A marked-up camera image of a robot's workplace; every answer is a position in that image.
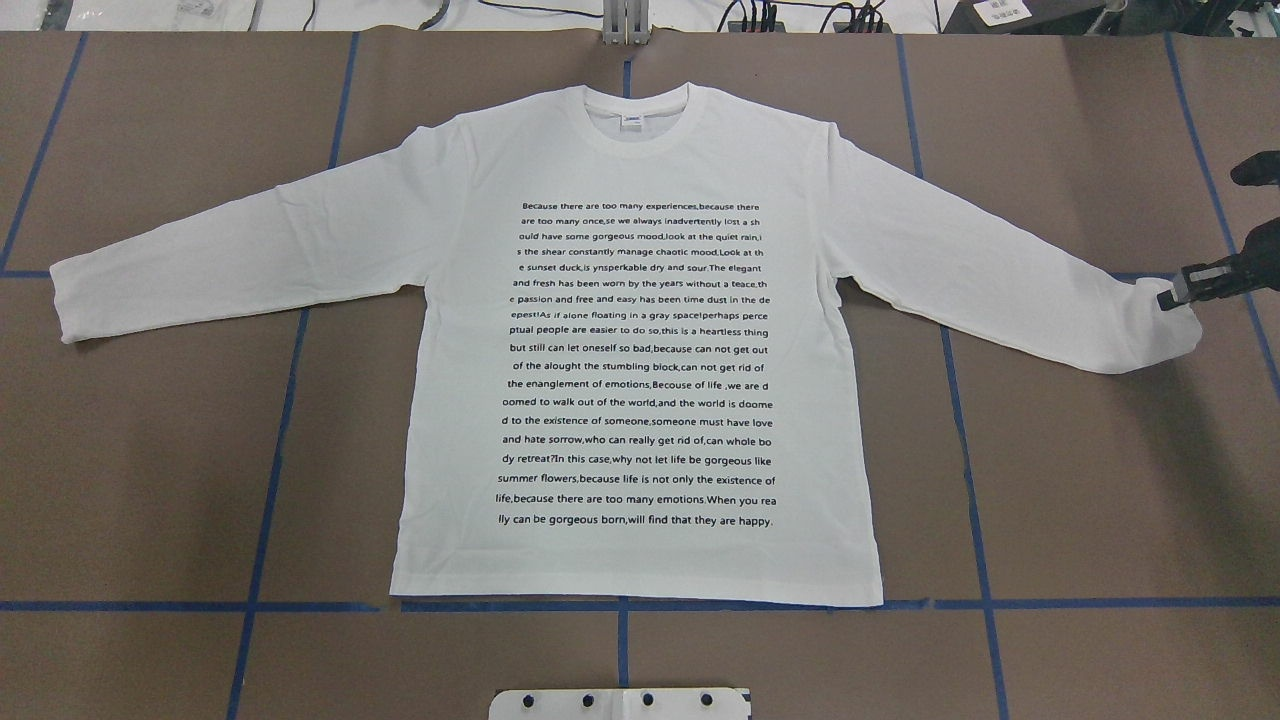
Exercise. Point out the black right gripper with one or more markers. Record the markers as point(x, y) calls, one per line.
point(1262, 262)

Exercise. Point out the white long-sleeve printed shirt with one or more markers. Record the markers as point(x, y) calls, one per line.
point(634, 376)

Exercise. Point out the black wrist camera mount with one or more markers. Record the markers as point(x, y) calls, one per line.
point(1261, 169)

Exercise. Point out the aluminium frame post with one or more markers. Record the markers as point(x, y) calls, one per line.
point(626, 22)

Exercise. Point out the white camera stand column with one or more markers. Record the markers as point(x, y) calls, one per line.
point(623, 703)

